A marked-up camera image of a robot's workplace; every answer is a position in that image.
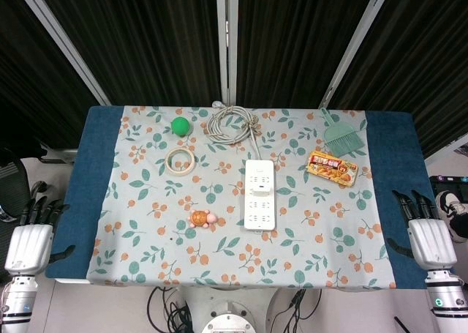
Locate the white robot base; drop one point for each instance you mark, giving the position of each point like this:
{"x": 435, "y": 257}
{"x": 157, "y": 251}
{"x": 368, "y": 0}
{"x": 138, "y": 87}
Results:
{"x": 228, "y": 311}

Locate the beige masking tape roll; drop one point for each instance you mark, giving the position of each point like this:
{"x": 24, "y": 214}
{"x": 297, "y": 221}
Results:
{"x": 179, "y": 161}

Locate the black and white sneaker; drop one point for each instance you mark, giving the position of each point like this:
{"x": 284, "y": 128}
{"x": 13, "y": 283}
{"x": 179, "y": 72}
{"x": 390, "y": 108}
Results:
{"x": 453, "y": 216}

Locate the white power strip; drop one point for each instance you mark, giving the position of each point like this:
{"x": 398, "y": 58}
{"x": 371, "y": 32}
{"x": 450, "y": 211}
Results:
{"x": 259, "y": 194}

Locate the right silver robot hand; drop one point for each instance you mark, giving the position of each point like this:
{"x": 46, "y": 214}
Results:
{"x": 428, "y": 238}

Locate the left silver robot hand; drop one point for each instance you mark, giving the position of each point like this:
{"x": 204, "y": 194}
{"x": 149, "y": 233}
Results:
{"x": 29, "y": 234}

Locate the green ball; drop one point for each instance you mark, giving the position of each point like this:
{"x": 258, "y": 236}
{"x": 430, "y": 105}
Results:
{"x": 180, "y": 126}

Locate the orange curry box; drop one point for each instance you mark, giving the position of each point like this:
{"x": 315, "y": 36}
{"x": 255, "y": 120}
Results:
{"x": 332, "y": 167}

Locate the orange turtle toy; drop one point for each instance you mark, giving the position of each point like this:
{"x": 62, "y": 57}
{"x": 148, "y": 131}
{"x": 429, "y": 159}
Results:
{"x": 200, "y": 218}

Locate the blue table cover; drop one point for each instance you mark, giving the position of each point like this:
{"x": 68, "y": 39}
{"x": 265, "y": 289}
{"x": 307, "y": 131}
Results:
{"x": 234, "y": 197}

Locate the green dustpan brush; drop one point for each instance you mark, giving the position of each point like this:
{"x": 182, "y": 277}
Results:
{"x": 342, "y": 137}

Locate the floral tablecloth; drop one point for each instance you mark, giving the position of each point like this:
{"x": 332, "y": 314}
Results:
{"x": 234, "y": 201}

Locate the black office chair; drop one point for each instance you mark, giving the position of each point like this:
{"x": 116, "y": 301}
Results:
{"x": 11, "y": 186}

